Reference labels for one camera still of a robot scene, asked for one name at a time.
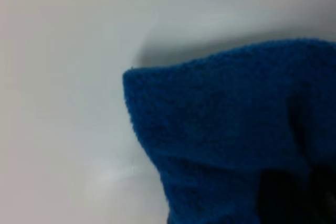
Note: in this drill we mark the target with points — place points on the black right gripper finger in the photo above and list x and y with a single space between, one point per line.
283 197

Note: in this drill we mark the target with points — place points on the blue cloth with black trim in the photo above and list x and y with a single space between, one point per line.
210 119

